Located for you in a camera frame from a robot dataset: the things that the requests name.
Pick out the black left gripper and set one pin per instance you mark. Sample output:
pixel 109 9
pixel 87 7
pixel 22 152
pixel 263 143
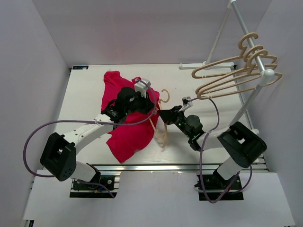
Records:
pixel 147 105

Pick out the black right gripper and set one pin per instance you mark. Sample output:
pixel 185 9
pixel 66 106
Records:
pixel 169 115

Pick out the beige hanger front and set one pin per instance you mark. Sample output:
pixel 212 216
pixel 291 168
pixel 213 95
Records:
pixel 162 138

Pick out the red t shirt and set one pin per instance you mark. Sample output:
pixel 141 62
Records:
pixel 125 140

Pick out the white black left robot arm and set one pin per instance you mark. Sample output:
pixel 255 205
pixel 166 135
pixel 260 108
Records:
pixel 59 154

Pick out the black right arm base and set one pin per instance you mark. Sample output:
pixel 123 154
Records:
pixel 214 188

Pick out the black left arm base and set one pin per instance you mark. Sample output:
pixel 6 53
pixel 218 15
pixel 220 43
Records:
pixel 103 185

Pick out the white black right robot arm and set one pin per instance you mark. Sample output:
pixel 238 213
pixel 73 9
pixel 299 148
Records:
pixel 243 145

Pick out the beige hanger middle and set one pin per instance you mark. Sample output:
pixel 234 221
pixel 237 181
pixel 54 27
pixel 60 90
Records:
pixel 218 87

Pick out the blue label sticker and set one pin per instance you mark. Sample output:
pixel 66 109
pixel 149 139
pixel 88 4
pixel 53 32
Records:
pixel 85 67

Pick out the white clothes rack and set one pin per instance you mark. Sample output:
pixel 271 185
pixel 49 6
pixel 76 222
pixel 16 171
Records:
pixel 258 65

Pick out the aluminium table rail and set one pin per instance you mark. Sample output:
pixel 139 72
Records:
pixel 169 167

